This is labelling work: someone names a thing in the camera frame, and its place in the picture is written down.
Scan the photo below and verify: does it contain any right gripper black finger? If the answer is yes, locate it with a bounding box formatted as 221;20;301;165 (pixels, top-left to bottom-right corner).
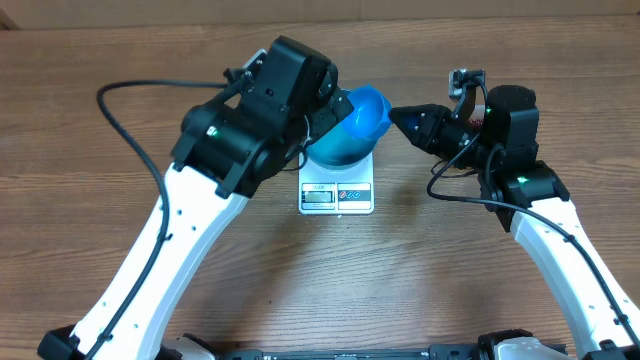
389;104;440;125
397;122;425;148

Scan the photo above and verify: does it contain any teal metal bowl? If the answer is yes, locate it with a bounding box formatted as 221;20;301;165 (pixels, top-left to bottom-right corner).
306;122;380;168

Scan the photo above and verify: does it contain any blue plastic measuring scoop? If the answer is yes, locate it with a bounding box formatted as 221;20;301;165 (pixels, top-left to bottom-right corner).
341;85;391;141

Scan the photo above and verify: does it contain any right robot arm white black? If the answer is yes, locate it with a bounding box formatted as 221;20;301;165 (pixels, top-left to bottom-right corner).
390;85;639;359

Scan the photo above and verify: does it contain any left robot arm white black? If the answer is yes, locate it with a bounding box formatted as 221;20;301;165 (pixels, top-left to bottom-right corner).
37;36;352;359

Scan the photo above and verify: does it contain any white digital kitchen scale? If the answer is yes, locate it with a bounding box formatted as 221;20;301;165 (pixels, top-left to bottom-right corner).
298;153;375;215

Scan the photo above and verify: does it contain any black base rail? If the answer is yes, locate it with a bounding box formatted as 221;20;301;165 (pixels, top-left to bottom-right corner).
164;328;569;360

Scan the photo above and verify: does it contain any clear plastic container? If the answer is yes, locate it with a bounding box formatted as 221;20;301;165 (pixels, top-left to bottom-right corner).
467;105;486;128

